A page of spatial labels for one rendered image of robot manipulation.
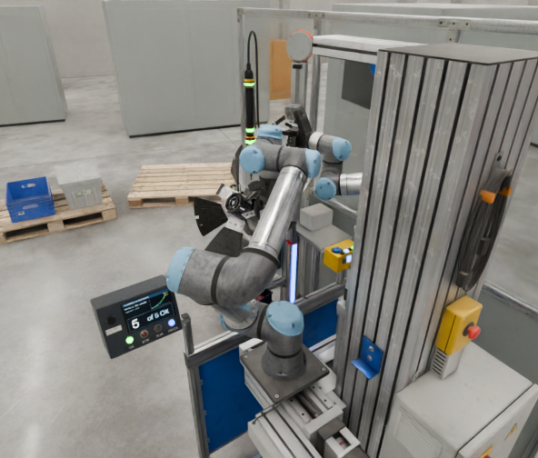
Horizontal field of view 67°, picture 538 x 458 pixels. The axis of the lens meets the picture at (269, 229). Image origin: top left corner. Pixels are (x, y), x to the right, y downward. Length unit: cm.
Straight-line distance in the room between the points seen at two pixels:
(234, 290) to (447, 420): 62
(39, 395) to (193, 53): 570
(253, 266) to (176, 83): 654
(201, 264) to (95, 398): 202
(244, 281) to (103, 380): 214
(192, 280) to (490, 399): 82
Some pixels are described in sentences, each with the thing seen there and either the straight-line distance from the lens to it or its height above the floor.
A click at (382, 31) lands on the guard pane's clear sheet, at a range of 221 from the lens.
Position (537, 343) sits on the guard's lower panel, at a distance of 210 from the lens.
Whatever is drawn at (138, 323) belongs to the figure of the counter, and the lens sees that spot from 148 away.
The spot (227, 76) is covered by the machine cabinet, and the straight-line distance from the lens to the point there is 752.
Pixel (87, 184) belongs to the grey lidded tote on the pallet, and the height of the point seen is 42.
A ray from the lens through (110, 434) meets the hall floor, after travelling 268.
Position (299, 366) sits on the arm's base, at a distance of 140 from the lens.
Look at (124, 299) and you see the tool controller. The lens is 144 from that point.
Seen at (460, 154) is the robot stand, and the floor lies 187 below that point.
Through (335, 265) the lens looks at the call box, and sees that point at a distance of 195.
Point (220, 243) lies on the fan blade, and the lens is 206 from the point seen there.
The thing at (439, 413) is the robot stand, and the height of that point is 123.
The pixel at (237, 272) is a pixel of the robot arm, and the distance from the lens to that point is 90.
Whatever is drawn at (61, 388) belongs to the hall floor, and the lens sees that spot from 301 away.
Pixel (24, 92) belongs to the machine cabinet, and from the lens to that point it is 891.
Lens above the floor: 213
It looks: 30 degrees down
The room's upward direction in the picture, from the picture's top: straight up
